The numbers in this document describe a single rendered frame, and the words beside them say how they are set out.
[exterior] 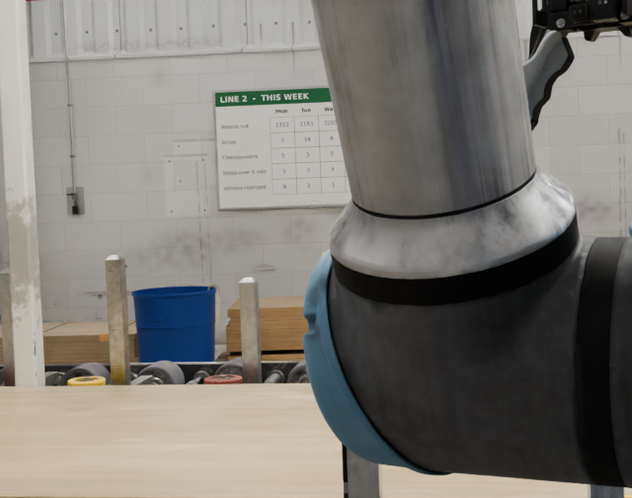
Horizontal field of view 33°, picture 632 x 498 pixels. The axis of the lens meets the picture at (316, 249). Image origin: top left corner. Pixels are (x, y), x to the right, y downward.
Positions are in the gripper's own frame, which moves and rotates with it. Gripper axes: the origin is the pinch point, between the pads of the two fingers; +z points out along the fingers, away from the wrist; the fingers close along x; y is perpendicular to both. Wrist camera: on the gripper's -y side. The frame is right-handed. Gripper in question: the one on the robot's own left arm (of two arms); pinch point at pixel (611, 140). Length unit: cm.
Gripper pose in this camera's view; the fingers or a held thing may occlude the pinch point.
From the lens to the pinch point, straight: 86.2
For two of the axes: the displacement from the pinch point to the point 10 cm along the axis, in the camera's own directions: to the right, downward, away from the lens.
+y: -5.5, 0.6, -8.4
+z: 0.4, 10.0, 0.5
